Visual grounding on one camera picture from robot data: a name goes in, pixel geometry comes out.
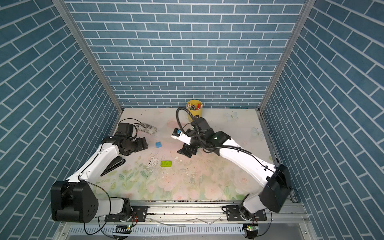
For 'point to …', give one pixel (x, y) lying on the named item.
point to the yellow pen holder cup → (195, 107)
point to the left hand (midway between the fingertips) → (145, 146)
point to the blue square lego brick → (158, 144)
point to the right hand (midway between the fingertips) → (184, 142)
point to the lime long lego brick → (166, 163)
